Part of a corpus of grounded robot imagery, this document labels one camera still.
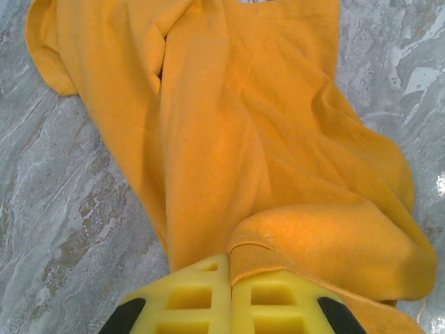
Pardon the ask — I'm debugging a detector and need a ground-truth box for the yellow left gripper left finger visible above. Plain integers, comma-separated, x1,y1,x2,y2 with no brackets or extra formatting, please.
100,253,233,334

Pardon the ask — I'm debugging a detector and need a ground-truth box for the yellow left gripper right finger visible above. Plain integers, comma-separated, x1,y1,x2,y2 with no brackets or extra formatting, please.
229,269,362,334

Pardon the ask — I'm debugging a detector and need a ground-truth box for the orange printed t-shirt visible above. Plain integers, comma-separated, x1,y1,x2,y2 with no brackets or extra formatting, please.
26,0,438,334

